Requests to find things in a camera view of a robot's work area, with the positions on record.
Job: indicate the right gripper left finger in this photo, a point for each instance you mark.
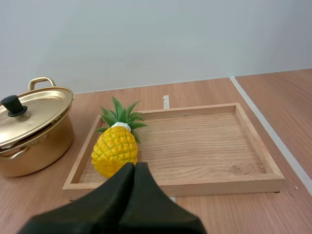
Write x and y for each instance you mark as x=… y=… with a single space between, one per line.
x=97 y=207

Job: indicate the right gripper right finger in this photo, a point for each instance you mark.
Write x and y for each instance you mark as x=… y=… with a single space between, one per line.
x=156 y=209

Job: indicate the yellow toy pineapple green crown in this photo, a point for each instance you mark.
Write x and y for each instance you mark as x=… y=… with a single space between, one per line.
x=117 y=148

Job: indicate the shallow wooden tray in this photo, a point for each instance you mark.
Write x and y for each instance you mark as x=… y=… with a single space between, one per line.
x=195 y=146

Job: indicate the gold lid with black knob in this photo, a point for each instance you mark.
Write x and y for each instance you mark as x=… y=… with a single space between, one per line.
x=31 y=117

